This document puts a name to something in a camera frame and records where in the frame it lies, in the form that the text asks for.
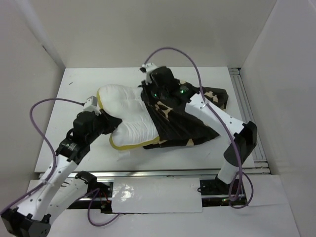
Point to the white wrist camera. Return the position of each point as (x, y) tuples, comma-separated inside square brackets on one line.
[(147, 68), (91, 105)]

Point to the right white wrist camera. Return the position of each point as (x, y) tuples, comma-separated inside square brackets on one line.
[(147, 68)]

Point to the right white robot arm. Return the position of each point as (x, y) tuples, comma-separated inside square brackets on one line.
[(242, 136)]

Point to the white pillow yellow edge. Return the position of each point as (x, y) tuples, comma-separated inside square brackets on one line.
[(137, 128)]

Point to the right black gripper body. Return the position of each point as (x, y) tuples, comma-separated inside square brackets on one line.
[(160, 93)]

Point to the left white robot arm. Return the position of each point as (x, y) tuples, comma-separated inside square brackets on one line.
[(36, 212)]

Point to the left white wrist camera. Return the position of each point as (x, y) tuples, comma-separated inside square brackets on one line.
[(91, 105)]

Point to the aluminium side rail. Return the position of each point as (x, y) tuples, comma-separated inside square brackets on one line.
[(259, 157)]

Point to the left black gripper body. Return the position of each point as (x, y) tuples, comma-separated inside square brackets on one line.
[(103, 125)]

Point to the black beige patterned pillowcase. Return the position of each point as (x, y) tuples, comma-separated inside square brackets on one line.
[(175, 127)]

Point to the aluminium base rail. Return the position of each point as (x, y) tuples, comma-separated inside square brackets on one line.
[(211, 195)]

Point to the white cover plate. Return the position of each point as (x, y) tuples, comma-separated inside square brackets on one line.
[(156, 195)]

